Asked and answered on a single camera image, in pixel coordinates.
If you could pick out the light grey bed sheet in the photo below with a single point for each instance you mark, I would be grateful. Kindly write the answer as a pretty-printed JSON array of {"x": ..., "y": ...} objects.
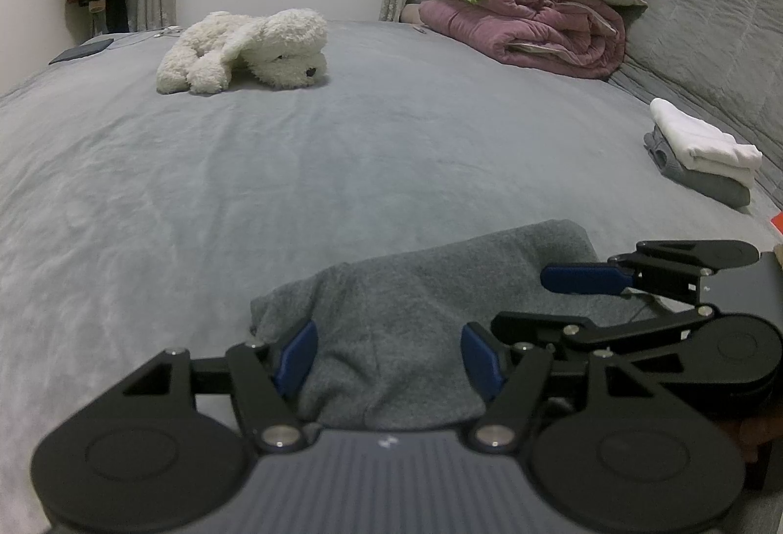
[{"x": 244, "y": 173}]

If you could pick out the folded white garment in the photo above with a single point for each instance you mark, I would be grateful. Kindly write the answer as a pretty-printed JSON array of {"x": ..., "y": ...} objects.
[{"x": 697, "y": 142}]

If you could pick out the dark tablet on bed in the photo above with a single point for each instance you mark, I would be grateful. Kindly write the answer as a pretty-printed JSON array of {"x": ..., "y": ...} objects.
[{"x": 79, "y": 50}]

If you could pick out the white plush dog toy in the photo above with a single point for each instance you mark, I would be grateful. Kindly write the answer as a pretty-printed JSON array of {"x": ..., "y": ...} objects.
[{"x": 244, "y": 44}]

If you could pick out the orange packet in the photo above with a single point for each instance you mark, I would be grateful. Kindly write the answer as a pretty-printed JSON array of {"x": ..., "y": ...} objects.
[{"x": 778, "y": 222}]

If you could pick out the folded grey garment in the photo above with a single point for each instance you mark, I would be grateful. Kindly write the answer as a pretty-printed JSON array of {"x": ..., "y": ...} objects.
[{"x": 703, "y": 182}]

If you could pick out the grey t-shirt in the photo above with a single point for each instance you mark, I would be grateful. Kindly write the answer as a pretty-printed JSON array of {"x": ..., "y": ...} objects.
[{"x": 397, "y": 314}]

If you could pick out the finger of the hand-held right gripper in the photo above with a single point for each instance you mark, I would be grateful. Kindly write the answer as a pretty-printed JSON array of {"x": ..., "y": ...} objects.
[
  {"x": 575, "y": 278},
  {"x": 550, "y": 329}
]

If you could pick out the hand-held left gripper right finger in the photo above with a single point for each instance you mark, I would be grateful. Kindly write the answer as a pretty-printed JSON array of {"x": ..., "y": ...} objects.
[{"x": 483, "y": 359}]

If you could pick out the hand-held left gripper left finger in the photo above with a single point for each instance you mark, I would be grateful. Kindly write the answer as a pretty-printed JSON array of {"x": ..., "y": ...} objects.
[{"x": 297, "y": 353}]

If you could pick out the pink folded quilt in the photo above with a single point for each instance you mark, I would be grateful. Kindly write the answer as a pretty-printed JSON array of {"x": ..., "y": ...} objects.
[{"x": 532, "y": 26}]

